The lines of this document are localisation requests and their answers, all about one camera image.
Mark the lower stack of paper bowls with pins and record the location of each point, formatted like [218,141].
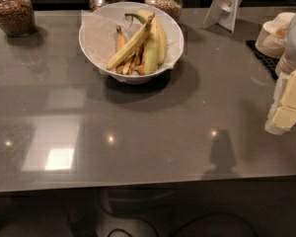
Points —
[285,65]

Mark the white paper bowl liner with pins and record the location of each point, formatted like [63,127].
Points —
[97,37]

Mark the long yellow banana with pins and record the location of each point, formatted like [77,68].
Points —
[136,40]

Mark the left glass jar of grains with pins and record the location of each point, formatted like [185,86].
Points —
[17,17]

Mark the stack of paper bowls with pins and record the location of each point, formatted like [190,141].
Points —
[272,35]
[285,65]

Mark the bunch of small bananas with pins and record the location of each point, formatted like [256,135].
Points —
[127,66]

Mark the white folded card stand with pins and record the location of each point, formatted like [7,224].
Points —
[222,13]

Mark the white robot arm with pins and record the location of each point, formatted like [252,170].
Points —
[290,39]

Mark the upper stack of paper bowls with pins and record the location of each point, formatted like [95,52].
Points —
[272,35]

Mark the white bowl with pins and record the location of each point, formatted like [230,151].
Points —
[98,55]

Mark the black rubber mat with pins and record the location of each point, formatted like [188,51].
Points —
[268,63]

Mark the small brown banana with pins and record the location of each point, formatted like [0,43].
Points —
[121,39]

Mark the green-tipped yellow banana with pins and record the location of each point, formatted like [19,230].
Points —
[152,53]

